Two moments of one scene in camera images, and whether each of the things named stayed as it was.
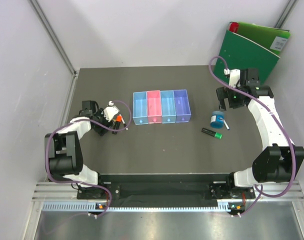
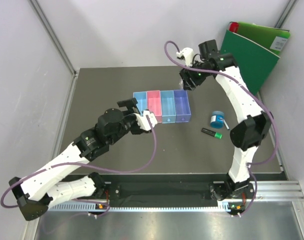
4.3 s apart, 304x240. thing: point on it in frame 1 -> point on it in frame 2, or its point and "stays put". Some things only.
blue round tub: (217, 120) stays put
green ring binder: (242, 53) stays put
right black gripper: (224, 92) -> (186, 74)
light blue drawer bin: (140, 110) stays put
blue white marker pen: (226, 124) stays put
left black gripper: (100, 113) -> (132, 108)
